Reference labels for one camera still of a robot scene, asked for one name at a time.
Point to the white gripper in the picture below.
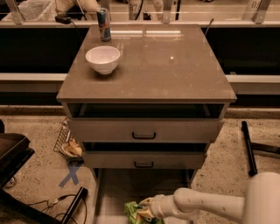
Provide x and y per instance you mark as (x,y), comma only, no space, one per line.
(157,205)

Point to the green rice chip bag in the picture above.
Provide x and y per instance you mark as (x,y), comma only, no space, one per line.
(131,210)

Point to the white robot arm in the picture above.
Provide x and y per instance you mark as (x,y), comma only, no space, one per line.
(260,205)

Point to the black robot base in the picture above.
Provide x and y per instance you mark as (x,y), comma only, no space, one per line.
(14,153)

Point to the bottom open drawer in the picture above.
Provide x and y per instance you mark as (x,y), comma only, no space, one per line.
(115,187)

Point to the middle grey drawer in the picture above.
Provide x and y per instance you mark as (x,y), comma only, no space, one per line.
(145,155)

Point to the grey drawer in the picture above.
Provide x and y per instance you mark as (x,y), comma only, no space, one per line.
(145,123)
(145,155)

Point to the top grey drawer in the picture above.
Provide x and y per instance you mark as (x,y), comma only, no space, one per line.
(145,123)

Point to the grey drawer cabinet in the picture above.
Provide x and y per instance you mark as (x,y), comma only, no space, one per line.
(159,64)

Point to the black bar left floor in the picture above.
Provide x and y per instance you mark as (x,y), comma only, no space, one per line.
(78,197)

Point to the blue tape cross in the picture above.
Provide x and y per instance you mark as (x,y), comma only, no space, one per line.
(73,167)

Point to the black stand leg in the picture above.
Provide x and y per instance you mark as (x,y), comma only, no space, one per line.
(252,147)

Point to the white ceramic bowl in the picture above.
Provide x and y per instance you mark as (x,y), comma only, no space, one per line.
(103,59)

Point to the blue silver drink can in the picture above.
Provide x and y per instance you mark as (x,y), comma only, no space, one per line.
(103,18)

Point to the black power adapter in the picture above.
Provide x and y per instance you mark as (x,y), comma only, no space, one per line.
(63,20)

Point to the wire basket with items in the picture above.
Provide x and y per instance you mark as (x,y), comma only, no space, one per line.
(66,145)

